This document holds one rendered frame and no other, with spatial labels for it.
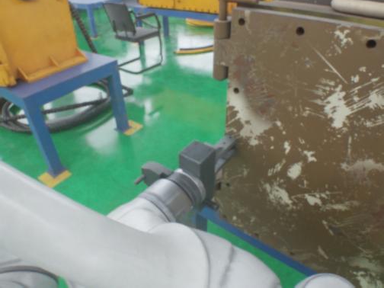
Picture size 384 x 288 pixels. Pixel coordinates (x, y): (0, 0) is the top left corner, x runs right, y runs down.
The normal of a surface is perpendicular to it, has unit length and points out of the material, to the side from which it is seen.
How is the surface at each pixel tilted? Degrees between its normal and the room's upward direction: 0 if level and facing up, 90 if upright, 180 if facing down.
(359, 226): 90
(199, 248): 5
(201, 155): 0
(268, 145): 90
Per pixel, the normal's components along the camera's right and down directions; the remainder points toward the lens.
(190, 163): -0.61, 0.47
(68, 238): 0.38, -0.34
